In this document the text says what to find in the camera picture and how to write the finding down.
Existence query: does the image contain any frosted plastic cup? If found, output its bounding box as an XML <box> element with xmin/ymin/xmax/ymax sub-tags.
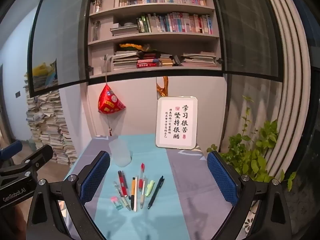
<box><xmin>108</xmin><ymin>139</ymin><xmax>132</xmax><ymax>167</ymax></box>

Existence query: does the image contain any green leafy plant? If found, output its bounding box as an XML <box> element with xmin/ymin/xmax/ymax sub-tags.
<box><xmin>207</xmin><ymin>95</ymin><xmax>298</xmax><ymax>192</ymax></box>

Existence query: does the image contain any wide stack of booklets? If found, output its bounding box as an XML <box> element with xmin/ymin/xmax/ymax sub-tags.
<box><xmin>180</xmin><ymin>52</ymin><xmax>217</xmax><ymax>68</ymax></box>

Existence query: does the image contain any clear pen with beige grip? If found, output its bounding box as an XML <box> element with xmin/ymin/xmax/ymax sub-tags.
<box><xmin>140</xmin><ymin>177</ymin><xmax>148</xmax><ymax>210</ymax></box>

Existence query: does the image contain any small stack of books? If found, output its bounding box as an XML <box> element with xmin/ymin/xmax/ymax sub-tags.
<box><xmin>159</xmin><ymin>53</ymin><xmax>181</xmax><ymax>67</ymax></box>

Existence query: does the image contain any white floral plant pot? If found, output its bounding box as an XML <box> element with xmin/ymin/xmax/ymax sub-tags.
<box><xmin>242</xmin><ymin>205</ymin><xmax>259</xmax><ymax>238</ymax></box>

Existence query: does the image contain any stack of white booklets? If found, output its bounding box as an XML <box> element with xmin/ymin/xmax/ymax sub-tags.
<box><xmin>111</xmin><ymin>51</ymin><xmax>140</xmax><ymax>71</ymax></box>

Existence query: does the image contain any pink and green eraser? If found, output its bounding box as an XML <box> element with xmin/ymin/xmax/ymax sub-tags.
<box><xmin>111</xmin><ymin>196</ymin><xmax>123</xmax><ymax>211</ymax></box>

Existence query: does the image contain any yellow and green garland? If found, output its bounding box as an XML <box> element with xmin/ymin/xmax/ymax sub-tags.
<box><xmin>119</xmin><ymin>43</ymin><xmax>152</xmax><ymax>53</ymax></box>

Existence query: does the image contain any orange and black pen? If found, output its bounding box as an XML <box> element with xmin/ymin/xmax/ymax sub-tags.
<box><xmin>130</xmin><ymin>177</ymin><xmax>136</xmax><ymax>211</ymax></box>

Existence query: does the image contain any stack of red books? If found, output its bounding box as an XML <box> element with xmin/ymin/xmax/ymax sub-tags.
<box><xmin>136</xmin><ymin>53</ymin><xmax>161</xmax><ymax>68</ymax></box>

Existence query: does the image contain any grey bookshelf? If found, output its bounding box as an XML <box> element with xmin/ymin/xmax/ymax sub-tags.
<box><xmin>85</xmin><ymin>0</ymin><xmax>224</xmax><ymax>85</ymax></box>

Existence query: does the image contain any grey pleated curtain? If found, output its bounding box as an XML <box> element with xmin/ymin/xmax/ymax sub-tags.
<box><xmin>260</xmin><ymin>0</ymin><xmax>312</xmax><ymax>178</ymax></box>

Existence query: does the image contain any stack of grey books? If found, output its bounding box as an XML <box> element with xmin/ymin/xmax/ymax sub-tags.
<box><xmin>110</xmin><ymin>22</ymin><xmax>139</xmax><ymax>36</ymax></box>

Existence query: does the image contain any empty glass jar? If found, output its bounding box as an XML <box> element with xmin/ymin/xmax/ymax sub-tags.
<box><xmin>92</xmin><ymin>21</ymin><xmax>101</xmax><ymax>42</ymax></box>

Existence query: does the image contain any green highlighter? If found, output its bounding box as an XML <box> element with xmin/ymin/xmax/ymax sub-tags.
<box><xmin>145</xmin><ymin>179</ymin><xmax>154</xmax><ymax>197</ymax></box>

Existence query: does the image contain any red pyramid hanging ornament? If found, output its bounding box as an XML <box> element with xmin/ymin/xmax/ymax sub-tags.
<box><xmin>98</xmin><ymin>79</ymin><xmax>126</xmax><ymax>137</ymax></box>

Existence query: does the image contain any clear acrylic holder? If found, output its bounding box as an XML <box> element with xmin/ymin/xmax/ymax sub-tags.
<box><xmin>102</xmin><ymin>54</ymin><xmax>112</xmax><ymax>74</ymax></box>

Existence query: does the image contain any red and black pen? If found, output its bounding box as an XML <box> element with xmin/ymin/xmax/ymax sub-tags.
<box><xmin>118</xmin><ymin>171</ymin><xmax>130</xmax><ymax>197</ymax></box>

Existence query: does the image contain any gold ribbon ornament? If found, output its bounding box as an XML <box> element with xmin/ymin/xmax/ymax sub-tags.
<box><xmin>156</xmin><ymin>76</ymin><xmax>169</xmax><ymax>98</ymax></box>

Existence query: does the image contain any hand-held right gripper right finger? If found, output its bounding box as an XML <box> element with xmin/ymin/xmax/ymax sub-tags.
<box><xmin>207</xmin><ymin>151</ymin><xmax>293</xmax><ymax>240</ymax></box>

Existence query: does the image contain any row of tall books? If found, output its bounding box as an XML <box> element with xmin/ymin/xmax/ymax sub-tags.
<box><xmin>136</xmin><ymin>12</ymin><xmax>213</xmax><ymax>35</ymax></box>

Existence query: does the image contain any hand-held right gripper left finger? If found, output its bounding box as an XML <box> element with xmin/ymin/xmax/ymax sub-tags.
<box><xmin>26</xmin><ymin>151</ymin><xmax>111</xmax><ymax>240</ymax></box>

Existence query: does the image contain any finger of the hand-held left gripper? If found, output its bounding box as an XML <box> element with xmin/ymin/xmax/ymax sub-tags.
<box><xmin>15</xmin><ymin>144</ymin><xmax>54</xmax><ymax>173</ymax></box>
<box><xmin>0</xmin><ymin>140</ymin><xmax>23</xmax><ymax>161</ymax></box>

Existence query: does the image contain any framed calligraphy sign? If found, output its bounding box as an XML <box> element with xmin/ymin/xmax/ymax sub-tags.
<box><xmin>155</xmin><ymin>96</ymin><xmax>198</xmax><ymax>150</ymax></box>

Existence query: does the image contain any clear gel pen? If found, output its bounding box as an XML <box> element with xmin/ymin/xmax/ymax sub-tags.
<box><xmin>113</xmin><ymin>181</ymin><xmax>131</xmax><ymax>211</ymax></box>

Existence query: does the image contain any white pen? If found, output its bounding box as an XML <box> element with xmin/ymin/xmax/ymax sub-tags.
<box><xmin>133</xmin><ymin>176</ymin><xmax>138</xmax><ymax>212</ymax></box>

